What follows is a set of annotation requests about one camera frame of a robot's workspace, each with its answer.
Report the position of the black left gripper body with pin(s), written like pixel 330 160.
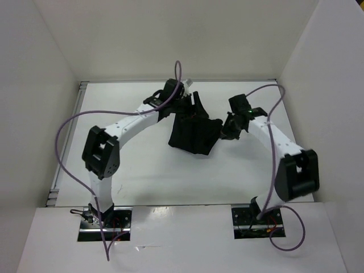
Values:
pixel 182 106

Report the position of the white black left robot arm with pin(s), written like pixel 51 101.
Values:
pixel 101 153

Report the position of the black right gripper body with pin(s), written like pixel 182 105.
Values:
pixel 231 121

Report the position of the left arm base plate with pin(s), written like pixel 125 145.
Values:
pixel 117 225

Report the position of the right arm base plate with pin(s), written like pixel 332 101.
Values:
pixel 246 226

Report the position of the black pleated skirt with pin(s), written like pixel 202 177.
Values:
pixel 196 134

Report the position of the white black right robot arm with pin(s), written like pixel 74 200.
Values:
pixel 295 171

